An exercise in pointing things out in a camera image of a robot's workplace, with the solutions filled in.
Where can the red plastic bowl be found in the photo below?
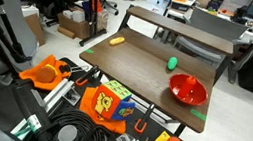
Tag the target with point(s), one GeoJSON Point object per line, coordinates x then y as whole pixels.
{"type": "Point", "coordinates": [196, 96]}

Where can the yellow oblong toy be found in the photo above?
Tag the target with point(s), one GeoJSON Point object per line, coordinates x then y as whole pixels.
{"type": "Point", "coordinates": [116, 40]}

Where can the colourful plush cube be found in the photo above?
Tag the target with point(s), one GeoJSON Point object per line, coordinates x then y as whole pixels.
{"type": "Point", "coordinates": [111, 102]}

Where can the orange black clamp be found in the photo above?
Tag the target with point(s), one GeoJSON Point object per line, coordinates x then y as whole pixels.
{"type": "Point", "coordinates": [143, 120]}
{"type": "Point", "coordinates": [85, 76]}

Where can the green tape strip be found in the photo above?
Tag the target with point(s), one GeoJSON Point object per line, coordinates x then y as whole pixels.
{"type": "Point", "coordinates": [198, 114]}
{"type": "Point", "coordinates": [89, 51]}

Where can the green oval toy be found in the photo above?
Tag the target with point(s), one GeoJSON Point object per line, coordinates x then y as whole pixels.
{"type": "Point", "coordinates": [172, 63]}

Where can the orange cloth under cube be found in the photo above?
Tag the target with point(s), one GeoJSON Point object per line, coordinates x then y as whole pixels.
{"type": "Point", "coordinates": [89, 103]}

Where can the cardboard box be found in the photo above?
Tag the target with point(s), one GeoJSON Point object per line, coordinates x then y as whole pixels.
{"type": "Point", "coordinates": [77, 26]}

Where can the black stand with base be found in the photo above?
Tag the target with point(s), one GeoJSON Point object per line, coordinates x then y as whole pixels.
{"type": "Point", "coordinates": [95, 12]}

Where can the orange cloth with round toy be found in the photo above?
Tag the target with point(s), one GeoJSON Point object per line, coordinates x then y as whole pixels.
{"type": "Point", "coordinates": [45, 72]}

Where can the grey office chair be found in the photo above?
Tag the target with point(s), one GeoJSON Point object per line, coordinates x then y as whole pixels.
{"type": "Point", "coordinates": [211, 36]}

